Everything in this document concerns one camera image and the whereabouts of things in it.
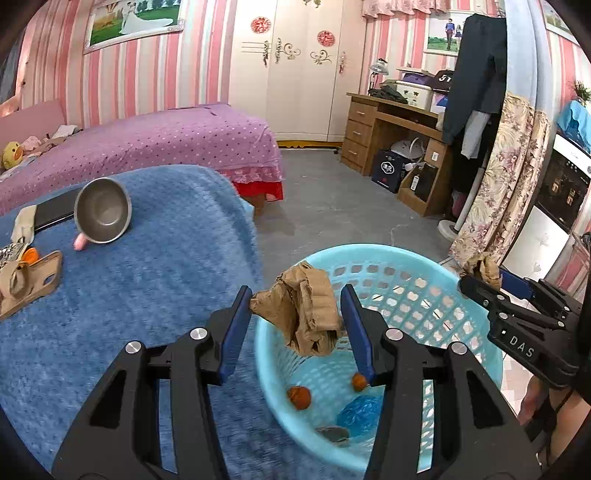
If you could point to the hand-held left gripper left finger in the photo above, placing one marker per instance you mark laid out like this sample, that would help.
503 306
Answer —
233 332

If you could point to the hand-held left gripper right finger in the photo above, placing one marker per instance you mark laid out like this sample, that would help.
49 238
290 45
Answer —
358 332

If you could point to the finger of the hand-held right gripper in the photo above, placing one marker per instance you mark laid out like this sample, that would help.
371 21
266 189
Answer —
482 295
517 287

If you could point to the small brown paper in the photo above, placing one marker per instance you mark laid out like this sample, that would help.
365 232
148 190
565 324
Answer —
485 270

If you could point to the orange ball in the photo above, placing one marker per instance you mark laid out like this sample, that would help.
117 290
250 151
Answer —
299 398
359 382

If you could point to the brown paper cup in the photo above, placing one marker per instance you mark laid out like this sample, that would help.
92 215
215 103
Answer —
300 309

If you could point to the light blue plastic basket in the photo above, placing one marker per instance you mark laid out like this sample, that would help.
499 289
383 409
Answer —
415 295

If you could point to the blue plastic bag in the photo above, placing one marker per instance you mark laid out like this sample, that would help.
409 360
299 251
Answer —
358 410

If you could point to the orange peel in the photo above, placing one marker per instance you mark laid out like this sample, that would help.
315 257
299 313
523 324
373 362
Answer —
30 255

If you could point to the black and white snack packet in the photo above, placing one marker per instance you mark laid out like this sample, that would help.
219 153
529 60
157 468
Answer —
8 253

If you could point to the person's right forearm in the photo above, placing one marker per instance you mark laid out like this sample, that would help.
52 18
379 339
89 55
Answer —
570 429

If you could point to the white glass door cabinet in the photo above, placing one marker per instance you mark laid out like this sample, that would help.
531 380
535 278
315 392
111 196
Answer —
545 240

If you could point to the white standing fan base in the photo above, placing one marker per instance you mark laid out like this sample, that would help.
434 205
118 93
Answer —
450 229

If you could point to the blue fleece blanket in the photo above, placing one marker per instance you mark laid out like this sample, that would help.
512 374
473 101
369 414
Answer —
152 286

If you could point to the floral door curtain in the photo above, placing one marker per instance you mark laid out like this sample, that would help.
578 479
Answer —
503 184

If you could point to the dark blue gift bag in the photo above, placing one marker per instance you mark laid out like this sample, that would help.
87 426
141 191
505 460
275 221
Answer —
388 170

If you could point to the light grey hanging shirt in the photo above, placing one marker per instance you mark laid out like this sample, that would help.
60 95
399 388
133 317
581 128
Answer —
475 134

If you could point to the small white fan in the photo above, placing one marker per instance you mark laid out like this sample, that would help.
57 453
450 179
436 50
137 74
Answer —
406 148

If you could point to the blue cloth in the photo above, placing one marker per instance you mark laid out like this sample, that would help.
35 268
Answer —
575 120

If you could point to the purple dotted bed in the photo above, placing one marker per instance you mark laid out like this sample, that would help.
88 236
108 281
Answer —
184 143

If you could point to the brown phone case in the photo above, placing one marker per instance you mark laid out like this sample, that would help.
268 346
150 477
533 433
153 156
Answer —
44 277

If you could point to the green plant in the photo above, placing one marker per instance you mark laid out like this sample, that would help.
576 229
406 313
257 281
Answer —
581 91

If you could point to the wooden desk with drawers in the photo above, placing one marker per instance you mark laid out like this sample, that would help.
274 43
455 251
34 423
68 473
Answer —
360 124

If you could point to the white storage box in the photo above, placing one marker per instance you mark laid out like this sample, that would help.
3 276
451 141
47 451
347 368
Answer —
413 94

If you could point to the black smartphone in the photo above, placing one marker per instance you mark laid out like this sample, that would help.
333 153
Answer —
55 210

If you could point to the black cap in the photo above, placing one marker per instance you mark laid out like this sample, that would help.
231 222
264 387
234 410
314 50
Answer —
444 79

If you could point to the dark hanging jacket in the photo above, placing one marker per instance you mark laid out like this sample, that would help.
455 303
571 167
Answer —
480 69

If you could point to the dark clothes pile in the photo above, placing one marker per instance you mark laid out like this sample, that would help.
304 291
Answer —
388 93

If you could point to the purple box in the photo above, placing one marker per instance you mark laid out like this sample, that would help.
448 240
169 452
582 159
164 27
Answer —
415 74

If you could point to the white wardrobe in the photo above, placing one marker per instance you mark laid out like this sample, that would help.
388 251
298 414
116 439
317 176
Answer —
300 92

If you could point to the desk lamp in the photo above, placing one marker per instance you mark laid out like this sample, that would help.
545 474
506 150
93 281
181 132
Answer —
377 69

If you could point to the white cloth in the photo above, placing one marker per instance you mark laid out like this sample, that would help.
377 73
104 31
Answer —
64 131

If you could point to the small framed photo poster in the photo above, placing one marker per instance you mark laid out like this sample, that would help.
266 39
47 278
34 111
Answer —
441 32

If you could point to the pink plush toy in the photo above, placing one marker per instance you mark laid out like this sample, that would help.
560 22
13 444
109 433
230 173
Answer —
32 144

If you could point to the yellow duck plush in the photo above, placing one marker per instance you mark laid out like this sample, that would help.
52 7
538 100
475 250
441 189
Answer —
11 154

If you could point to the pink covered headboard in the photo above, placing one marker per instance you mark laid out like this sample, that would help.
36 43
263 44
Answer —
32 120

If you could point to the red round wardrobe decoration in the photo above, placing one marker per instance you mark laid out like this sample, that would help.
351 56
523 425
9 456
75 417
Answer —
325 38
260 24

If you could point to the pink floral valance curtain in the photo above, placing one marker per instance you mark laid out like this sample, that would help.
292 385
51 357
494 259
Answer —
401 7

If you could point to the framed wall picture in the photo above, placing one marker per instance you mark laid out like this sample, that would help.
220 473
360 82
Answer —
561 21

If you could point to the framed wedding wall poster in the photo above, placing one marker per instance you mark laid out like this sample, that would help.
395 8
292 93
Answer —
134 23

